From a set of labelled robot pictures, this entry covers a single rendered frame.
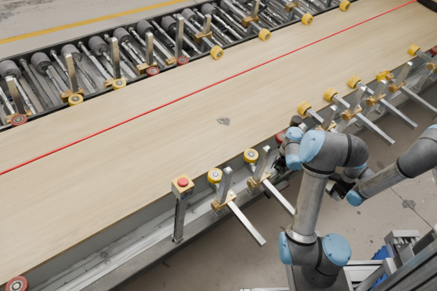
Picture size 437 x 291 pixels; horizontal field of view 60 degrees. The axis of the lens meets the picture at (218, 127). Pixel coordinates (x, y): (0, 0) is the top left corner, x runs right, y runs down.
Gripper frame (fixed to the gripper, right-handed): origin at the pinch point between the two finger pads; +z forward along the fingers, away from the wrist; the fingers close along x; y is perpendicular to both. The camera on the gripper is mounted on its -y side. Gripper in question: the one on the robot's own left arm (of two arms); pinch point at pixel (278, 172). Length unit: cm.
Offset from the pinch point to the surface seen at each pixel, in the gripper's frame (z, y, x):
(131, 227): 28, 58, -51
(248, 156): 4.1, -2.0, -19.2
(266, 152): -15.3, 4.8, -8.9
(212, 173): 4.5, 18.7, -28.8
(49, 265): 21, 97, -65
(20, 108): 6, 48, -140
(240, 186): 32.8, -2.0, -18.1
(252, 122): 4.7, -26.8, -30.0
